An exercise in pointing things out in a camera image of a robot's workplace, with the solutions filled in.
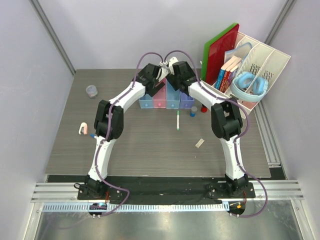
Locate light blue drawer box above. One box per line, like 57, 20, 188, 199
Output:
138, 94, 154, 109
166, 81, 180, 109

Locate pink drawer box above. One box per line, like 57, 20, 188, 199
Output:
152, 78, 167, 109

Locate purple drawer box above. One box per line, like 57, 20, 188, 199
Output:
179, 91, 195, 109

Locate blue glue bottle grey cap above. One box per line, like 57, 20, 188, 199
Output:
190, 106, 198, 117

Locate green capped white marker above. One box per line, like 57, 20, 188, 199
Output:
176, 110, 180, 131

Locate red glue bottle black cap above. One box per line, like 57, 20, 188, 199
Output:
201, 106, 208, 113

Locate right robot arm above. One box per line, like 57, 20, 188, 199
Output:
165, 59, 249, 198

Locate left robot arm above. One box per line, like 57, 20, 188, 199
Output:
74, 63, 169, 200

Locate green board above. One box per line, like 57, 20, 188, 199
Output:
201, 22, 238, 82

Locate red blue book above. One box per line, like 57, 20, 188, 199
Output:
214, 56, 238, 90

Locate red board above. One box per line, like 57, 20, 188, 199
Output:
205, 24, 240, 86

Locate blue rimmed clear folder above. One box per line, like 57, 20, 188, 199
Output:
224, 42, 253, 63

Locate white desk file organizer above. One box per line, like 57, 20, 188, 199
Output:
200, 24, 290, 113

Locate blue headphones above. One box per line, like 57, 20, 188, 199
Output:
230, 71, 269, 103

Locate beige eraser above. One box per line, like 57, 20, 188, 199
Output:
195, 138, 205, 148

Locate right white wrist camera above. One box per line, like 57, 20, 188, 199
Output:
166, 57, 179, 75

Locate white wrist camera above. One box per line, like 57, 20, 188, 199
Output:
166, 57, 179, 75
157, 62, 169, 82

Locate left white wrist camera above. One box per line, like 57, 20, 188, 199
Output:
157, 62, 169, 82

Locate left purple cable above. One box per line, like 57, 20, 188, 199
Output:
96, 51, 165, 217

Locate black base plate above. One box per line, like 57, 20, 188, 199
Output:
73, 176, 256, 205

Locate perforated cable duct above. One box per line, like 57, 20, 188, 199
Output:
42, 201, 230, 213

